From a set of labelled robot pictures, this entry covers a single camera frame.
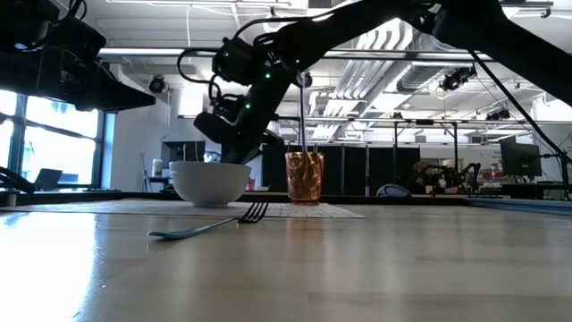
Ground fork with blue handle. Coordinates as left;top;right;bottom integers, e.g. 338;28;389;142
147;200;271;241

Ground grey woven placemat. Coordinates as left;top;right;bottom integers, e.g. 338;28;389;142
0;198;367;221

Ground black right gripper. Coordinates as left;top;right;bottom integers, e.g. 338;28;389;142
192;77;288;165

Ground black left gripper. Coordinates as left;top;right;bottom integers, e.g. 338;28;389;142
0;44;157;113

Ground amber plastic cup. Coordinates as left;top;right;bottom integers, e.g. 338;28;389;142
284;151;325;206

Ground white ceramic bowl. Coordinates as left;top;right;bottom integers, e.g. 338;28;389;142
168;160;253;208

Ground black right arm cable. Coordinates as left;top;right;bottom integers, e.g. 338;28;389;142
466;47;572;165

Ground black ceiling camera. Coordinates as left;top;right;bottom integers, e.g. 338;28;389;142
148;74;167;95
439;65;478;92

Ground dark wall screen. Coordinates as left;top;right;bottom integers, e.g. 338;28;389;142
161;140;207;165

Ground open laptop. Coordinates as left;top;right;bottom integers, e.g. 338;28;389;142
34;167;64;191

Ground black partition curtain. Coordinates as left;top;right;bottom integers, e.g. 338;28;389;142
262;143;422;198

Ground black computer monitor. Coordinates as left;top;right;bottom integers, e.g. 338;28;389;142
499;141;543;178

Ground background robot arms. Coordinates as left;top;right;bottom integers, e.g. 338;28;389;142
418;161;483;195

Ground striped ball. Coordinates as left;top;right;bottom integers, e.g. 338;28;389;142
375;182;412;199

